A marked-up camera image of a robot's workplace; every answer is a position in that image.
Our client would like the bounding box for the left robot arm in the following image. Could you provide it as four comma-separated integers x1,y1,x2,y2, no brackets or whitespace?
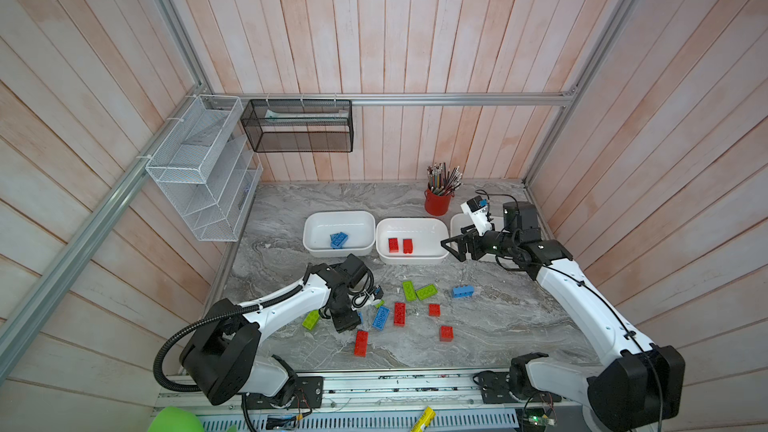
153,254,383,408

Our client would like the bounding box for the black mesh wall basket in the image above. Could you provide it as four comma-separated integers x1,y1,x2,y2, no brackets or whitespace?
240,98,355,154

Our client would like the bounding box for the middle white bin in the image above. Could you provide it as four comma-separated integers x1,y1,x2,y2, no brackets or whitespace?
375,217,449,265

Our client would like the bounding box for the yellow tool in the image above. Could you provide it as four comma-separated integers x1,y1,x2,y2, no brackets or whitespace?
411,407,436,432

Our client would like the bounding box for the red long lego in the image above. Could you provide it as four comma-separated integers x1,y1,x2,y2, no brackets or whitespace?
353,330,369,358
393,302,407,327

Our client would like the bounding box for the green ball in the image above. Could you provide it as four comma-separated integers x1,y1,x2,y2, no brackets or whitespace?
147,407,204,432

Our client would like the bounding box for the red long lego bottom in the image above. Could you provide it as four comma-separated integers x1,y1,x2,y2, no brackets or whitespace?
353,330,369,358

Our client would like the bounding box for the white wire wall shelf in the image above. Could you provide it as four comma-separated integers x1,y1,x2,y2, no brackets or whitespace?
146,95,263,242

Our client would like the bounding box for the red long lego center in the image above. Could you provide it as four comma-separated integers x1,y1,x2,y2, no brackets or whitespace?
393,302,407,327

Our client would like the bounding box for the aluminium front rail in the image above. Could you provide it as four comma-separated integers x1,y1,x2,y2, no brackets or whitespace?
154,367,592,414

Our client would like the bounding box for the left white bin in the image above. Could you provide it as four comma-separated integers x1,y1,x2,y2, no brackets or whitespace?
302,211,376,258

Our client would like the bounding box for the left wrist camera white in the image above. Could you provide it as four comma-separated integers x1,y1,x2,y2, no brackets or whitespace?
461,195,494,236

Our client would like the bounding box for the blue lego top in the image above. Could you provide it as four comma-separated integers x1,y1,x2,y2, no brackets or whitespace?
330,232,349,249

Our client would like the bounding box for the pencils bundle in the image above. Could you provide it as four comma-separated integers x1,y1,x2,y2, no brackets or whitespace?
427,162,463,196

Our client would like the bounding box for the small red lego lower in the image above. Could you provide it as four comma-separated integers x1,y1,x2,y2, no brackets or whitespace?
439,326,454,342

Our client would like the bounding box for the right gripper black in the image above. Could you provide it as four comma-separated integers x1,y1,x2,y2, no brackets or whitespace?
441,223,518,263

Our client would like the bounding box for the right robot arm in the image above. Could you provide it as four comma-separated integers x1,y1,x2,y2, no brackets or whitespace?
441,193,685,431

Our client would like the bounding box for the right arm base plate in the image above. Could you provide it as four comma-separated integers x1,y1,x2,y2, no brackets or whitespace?
472,370,562,404

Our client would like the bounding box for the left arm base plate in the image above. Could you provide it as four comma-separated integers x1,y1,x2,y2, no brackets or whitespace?
246,375,324,412

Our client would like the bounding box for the red pencil cup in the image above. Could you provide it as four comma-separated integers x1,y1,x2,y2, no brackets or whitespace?
424,189,453,217

